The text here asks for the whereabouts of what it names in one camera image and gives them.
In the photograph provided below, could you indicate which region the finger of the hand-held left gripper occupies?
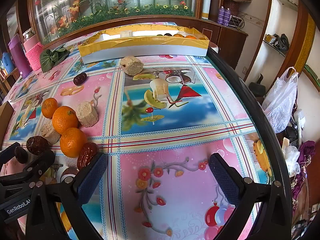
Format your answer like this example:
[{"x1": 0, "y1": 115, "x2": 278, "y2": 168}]
[
  {"x1": 0, "y1": 142, "x2": 22, "y2": 167},
  {"x1": 0, "y1": 150, "x2": 56, "y2": 188}
]

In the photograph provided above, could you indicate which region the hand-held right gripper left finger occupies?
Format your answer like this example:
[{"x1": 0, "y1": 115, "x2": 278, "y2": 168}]
[{"x1": 25, "y1": 152, "x2": 108, "y2": 240}]

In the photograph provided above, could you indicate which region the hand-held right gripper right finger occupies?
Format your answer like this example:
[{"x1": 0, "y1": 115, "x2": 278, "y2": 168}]
[{"x1": 209, "y1": 152, "x2": 292, "y2": 240}]

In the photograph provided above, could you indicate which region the dark red date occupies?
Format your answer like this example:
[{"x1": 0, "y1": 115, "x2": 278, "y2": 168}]
[
  {"x1": 73, "y1": 72, "x2": 88, "y2": 86},
  {"x1": 26, "y1": 136, "x2": 50, "y2": 155}
]

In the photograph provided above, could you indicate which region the brown cardboard tray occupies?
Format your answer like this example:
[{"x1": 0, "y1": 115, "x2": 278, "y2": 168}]
[{"x1": 0, "y1": 102, "x2": 14, "y2": 144}]

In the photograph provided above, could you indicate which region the beige cake piece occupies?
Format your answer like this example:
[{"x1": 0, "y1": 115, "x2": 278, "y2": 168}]
[
  {"x1": 76, "y1": 101, "x2": 99, "y2": 127},
  {"x1": 40, "y1": 119, "x2": 61, "y2": 145},
  {"x1": 120, "y1": 56, "x2": 144, "y2": 76}
]

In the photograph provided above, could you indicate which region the small white plastic bag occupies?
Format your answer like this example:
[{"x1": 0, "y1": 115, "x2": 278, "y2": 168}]
[{"x1": 285, "y1": 145, "x2": 300, "y2": 175}]

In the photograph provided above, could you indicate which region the printed tablecloth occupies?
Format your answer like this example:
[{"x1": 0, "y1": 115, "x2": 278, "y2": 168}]
[{"x1": 0, "y1": 22, "x2": 275, "y2": 240}]

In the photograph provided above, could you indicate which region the purple cloth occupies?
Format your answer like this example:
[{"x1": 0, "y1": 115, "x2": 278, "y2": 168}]
[{"x1": 291, "y1": 141, "x2": 317, "y2": 200}]

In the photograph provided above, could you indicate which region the blue thermos jug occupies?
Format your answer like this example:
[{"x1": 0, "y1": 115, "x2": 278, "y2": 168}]
[{"x1": 0, "y1": 52, "x2": 15, "y2": 74}]

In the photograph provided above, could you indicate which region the white plug adapter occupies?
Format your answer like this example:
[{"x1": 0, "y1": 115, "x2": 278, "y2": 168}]
[{"x1": 293, "y1": 109, "x2": 305, "y2": 132}]

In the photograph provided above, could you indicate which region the purple thermos bottle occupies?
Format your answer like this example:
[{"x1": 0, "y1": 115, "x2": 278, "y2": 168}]
[{"x1": 8, "y1": 34, "x2": 33, "y2": 79}]

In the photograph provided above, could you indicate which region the pink knitted bottle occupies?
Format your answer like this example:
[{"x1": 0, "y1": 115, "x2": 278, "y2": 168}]
[{"x1": 23, "y1": 28, "x2": 44, "y2": 72}]

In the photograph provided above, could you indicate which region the green leafy vegetable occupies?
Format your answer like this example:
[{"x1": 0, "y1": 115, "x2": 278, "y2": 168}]
[{"x1": 40, "y1": 47, "x2": 71, "y2": 73}]

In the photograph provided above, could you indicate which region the yellow and white box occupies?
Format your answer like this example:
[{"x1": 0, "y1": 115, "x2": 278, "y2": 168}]
[{"x1": 78, "y1": 24, "x2": 210, "y2": 65}]

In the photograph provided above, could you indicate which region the black bundle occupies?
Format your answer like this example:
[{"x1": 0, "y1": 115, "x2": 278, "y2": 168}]
[{"x1": 272, "y1": 33, "x2": 290, "y2": 53}]

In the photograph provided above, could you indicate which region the woven basket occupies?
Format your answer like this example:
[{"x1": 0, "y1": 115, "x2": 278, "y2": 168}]
[{"x1": 223, "y1": 0, "x2": 253, "y2": 15}]

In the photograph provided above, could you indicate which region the glass flower display cabinet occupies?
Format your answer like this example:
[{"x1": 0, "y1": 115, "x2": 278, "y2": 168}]
[{"x1": 27, "y1": 0, "x2": 204, "y2": 44}]

